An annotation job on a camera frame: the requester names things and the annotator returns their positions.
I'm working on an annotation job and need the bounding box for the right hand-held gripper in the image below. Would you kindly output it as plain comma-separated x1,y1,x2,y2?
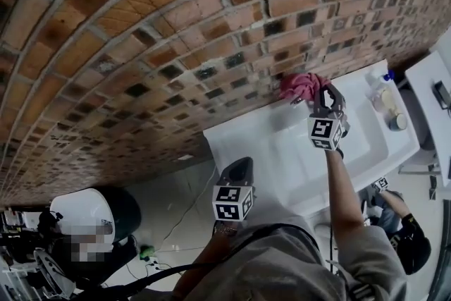
307,84,352,152

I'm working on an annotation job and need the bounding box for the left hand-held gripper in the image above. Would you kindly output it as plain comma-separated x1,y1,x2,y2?
212,156,257,223

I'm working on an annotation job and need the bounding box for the pink cloth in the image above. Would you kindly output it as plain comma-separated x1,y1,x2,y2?
278,73,333,105

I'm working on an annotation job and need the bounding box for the person's left forearm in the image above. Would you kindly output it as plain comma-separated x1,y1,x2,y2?
172,226,237,295

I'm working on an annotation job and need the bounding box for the person's right forearm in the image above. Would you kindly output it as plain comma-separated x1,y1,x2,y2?
323,147,368,234

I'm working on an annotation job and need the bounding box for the clear bottle with blue cap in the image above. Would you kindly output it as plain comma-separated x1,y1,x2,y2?
366,69,395,93

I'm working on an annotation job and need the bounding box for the cream jar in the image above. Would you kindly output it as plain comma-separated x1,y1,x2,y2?
373,86,396,111

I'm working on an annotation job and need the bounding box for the white sink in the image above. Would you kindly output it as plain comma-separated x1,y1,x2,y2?
203,59,421,219

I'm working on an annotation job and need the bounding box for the grey tin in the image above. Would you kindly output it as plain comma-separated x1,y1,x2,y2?
388,112,409,133

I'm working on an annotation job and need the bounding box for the person's grey sweatshirt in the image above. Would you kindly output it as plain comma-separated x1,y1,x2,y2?
175,213,406,301

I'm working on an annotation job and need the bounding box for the white desk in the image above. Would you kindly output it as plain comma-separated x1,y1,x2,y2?
404,51,451,188

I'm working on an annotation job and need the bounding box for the black device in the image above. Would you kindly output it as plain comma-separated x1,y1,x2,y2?
433,80,451,106

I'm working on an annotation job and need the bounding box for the white round basin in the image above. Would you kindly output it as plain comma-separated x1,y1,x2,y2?
49,188,116,254

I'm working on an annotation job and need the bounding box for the white perforated plastic panel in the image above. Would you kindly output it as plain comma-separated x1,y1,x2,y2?
33,247,77,299

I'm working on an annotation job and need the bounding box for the cluttered shelf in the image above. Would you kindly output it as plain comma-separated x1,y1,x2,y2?
0,209,50,247

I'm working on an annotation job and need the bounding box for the beaded bracelet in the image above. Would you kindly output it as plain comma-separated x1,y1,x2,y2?
213,223,238,238

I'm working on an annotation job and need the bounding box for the black cable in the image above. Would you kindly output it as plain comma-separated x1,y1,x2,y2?
130,223,334,301

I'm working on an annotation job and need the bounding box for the black pedestal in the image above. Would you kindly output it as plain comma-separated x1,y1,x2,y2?
101,186,142,245

